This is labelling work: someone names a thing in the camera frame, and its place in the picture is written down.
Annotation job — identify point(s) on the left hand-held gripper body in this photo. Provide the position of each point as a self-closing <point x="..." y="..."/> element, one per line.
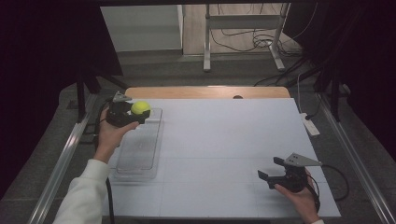
<point x="118" y="116"/>

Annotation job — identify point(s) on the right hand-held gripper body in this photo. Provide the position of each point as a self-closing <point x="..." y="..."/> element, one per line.
<point x="292" y="180"/>

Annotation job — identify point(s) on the yellow tennis ball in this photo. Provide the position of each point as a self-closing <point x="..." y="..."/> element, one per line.
<point x="140" y="108"/>

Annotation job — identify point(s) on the clear plastic container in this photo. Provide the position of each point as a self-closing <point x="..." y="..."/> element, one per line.
<point x="140" y="149"/>

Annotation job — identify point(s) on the person's left hand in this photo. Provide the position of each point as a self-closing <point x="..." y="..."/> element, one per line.
<point x="109" y="137"/>

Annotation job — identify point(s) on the person's right hand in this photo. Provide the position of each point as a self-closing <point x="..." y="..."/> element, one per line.
<point x="303" y="202"/>

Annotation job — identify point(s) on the black metal stand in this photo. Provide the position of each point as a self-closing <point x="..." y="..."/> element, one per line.
<point x="81" y="99"/>
<point x="335" y="99"/>

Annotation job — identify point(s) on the white table cover board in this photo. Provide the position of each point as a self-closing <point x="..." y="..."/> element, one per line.
<point x="218" y="174"/>

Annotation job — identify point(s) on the white power strip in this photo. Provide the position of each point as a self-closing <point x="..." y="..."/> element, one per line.
<point x="309" y="124"/>

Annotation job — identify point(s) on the white cabinet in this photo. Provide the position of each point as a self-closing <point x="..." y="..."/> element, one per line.
<point x="140" y="28"/>

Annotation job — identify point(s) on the dark curtain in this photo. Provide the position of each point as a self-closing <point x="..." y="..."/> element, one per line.
<point x="367" y="62"/>
<point x="37" y="77"/>

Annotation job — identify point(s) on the aluminium floor rail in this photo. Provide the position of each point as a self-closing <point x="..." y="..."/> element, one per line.
<point x="59" y="171"/>
<point x="358" y="165"/>

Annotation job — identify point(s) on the grey metal desk frame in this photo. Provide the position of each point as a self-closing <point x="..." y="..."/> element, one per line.
<point x="207" y="46"/>

